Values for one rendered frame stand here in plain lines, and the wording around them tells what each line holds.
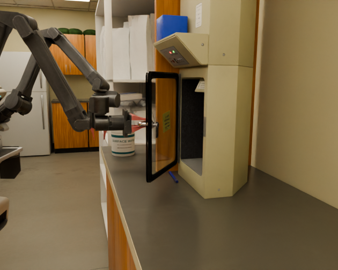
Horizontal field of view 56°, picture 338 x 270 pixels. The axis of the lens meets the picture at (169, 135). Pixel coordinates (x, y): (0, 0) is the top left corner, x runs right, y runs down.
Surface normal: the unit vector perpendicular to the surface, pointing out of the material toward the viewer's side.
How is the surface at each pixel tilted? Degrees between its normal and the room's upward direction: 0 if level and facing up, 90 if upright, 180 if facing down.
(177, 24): 90
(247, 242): 0
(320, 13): 90
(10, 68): 90
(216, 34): 90
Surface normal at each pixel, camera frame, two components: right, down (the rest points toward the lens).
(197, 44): 0.27, 0.17
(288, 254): 0.00, -0.99
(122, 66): -0.15, 0.22
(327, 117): -0.96, 0.04
